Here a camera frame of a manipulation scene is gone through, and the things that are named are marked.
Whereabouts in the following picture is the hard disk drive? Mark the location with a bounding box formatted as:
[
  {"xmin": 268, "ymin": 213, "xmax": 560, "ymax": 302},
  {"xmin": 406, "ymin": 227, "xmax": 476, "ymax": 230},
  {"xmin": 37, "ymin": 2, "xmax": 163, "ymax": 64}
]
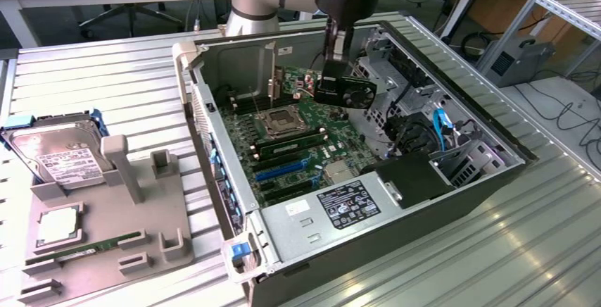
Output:
[{"xmin": 0, "ymin": 108, "xmax": 113, "ymax": 182}]

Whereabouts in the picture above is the grey box with handle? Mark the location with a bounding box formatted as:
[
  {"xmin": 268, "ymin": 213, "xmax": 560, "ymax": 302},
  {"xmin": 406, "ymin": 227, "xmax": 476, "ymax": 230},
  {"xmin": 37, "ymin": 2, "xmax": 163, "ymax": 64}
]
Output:
[{"xmin": 478, "ymin": 38, "xmax": 559, "ymax": 89}]

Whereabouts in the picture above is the cpu socket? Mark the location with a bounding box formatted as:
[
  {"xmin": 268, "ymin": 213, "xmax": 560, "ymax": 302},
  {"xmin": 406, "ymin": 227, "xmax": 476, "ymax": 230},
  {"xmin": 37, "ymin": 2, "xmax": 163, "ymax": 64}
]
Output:
[{"xmin": 254, "ymin": 108, "xmax": 303, "ymax": 137}]

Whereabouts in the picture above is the green motherboard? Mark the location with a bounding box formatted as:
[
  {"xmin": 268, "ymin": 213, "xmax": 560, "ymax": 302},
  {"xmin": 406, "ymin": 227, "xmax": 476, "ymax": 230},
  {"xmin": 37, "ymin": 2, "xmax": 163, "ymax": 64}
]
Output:
[{"xmin": 218, "ymin": 65, "xmax": 392, "ymax": 210}]

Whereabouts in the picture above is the expansion card with metal bracket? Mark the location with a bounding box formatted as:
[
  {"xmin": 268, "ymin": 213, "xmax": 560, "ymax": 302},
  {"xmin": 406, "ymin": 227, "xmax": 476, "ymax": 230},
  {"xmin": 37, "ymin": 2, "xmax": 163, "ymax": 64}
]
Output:
[{"xmin": 264, "ymin": 40, "xmax": 302, "ymax": 106}]

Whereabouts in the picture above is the grey disk bay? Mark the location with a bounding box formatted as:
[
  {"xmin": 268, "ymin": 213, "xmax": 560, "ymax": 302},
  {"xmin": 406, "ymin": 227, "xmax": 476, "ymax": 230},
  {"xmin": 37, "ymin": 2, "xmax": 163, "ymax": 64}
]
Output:
[{"xmin": 431, "ymin": 140, "xmax": 510, "ymax": 187}]

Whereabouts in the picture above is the green ram stick in slot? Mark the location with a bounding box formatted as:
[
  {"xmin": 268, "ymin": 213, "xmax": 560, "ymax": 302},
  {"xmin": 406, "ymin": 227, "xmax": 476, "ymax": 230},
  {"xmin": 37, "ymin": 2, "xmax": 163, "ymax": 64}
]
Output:
[{"xmin": 258, "ymin": 135, "xmax": 327, "ymax": 156}]

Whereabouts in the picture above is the aluminium frame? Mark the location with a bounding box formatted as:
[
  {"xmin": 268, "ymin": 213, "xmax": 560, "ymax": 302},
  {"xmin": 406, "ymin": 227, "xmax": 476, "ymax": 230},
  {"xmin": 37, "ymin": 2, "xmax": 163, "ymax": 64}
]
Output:
[{"xmin": 476, "ymin": 0, "xmax": 601, "ymax": 87}]

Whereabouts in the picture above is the silver hard disk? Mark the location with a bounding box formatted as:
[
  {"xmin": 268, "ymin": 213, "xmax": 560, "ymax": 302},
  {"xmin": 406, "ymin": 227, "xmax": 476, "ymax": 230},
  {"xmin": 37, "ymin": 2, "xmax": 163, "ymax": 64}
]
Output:
[{"xmin": 9, "ymin": 120, "xmax": 109, "ymax": 191}]

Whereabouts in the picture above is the blue case latch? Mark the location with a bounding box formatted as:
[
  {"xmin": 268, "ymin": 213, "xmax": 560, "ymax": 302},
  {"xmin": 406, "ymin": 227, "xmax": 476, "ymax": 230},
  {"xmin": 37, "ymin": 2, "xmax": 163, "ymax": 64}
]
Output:
[{"xmin": 231, "ymin": 242, "xmax": 251, "ymax": 263}]

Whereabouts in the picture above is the black plastic shroud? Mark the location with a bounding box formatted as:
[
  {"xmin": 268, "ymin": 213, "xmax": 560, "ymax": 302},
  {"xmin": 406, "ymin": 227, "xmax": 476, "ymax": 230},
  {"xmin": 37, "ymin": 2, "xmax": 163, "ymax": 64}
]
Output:
[{"xmin": 374, "ymin": 154, "xmax": 458, "ymax": 210}]

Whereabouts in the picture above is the black cable bundle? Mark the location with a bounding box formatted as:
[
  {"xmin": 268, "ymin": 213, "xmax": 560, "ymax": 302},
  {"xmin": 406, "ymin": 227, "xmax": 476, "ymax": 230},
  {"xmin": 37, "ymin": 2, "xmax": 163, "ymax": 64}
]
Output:
[{"xmin": 552, "ymin": 101, "xmax": 601, "ymax": 149}]

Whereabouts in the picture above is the silver chipset heat sink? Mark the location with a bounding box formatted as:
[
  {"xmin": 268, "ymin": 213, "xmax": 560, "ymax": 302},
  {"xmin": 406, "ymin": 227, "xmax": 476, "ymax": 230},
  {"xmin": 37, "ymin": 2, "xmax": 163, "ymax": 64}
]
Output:
[{"xmin": 323, "ymin": 161, "xmax": 362, "ymax": 186}]

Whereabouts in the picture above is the open black pc case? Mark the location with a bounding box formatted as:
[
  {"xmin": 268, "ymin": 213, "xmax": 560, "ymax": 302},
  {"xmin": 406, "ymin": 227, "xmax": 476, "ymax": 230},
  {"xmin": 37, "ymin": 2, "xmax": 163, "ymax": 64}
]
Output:
[{"xmin": 171, "ymin": 20, "xmax": 539, "ymax": 307}]

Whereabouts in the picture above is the hanging black cable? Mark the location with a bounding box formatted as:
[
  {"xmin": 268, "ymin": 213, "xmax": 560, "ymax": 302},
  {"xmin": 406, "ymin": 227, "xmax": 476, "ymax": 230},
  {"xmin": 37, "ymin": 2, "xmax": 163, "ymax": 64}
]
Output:
[{"xmin": 185, "ymin": 0, "xmax": 209, "ymax": 32}]

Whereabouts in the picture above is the grey parts rack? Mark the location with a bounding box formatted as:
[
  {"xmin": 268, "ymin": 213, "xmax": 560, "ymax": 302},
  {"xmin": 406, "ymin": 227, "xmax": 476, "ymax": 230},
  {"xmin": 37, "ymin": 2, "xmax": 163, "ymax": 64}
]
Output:
[{"xmin": 18, "ymin": 134, "xmax": 198, "ymax": 305}]

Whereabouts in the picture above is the black pole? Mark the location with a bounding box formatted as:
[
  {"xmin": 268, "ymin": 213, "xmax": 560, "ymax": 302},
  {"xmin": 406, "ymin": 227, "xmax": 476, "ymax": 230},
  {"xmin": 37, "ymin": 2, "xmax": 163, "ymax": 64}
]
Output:
[{"xmin": 447, "ymin": 0, "xmax": 495, "ymax": 43}]

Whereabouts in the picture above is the silver cpu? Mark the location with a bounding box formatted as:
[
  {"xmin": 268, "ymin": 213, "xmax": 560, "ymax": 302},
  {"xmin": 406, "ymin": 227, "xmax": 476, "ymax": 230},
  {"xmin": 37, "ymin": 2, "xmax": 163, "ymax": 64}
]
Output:
[{"xmin": 37, "ymin": 209, "xmax": 82, "ymax": 244}]

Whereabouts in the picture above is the black expansion slot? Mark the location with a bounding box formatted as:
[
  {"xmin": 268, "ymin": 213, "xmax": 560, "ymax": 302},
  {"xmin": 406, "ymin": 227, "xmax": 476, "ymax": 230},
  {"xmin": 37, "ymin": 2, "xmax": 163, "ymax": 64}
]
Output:
[
  {"xmin": 262, "ymin": 189, "xmax": 320, "ymax": 207},
  {"xmin": 259, "ymin": 179, "xmax": 312, "ymax": 196}
]

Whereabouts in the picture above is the black gpu with fan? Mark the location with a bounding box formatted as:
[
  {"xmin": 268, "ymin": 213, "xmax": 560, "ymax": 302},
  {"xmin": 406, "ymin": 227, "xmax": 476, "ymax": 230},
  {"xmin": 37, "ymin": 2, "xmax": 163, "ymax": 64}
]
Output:
[{"xmin": 314, "ymin": 61, "xmax": 379, "ymax": 111}]

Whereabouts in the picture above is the silver power supply with label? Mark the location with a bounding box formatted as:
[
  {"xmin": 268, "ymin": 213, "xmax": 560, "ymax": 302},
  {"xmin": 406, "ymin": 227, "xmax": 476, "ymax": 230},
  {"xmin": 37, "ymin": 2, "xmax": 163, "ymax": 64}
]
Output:
[{"xmin": 256, "ymin": 171, "xmax": 406, "ymax": 266}]

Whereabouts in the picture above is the blue expansion slot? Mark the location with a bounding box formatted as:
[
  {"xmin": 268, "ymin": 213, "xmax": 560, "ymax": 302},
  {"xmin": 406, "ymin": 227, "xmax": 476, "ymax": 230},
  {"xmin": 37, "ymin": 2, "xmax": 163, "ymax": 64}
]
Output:
[{"xmin": 254, "ymin": 161, "xmax": 307, "ymax": 182}]

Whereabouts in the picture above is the office chair base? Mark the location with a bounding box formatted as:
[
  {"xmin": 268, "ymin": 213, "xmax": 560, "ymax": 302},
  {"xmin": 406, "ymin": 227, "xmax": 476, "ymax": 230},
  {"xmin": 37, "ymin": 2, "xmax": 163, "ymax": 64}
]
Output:
[{"xmin": 77, "ymin": 1, "xmax": 186, "ymax": 39}]

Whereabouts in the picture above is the blue wire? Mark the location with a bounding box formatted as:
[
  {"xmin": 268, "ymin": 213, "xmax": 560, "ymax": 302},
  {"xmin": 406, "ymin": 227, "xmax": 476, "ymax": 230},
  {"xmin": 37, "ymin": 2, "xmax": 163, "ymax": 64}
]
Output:
[{"xmin": 434, "ymin": 107, "xmax": 460, "ymax": 154}]

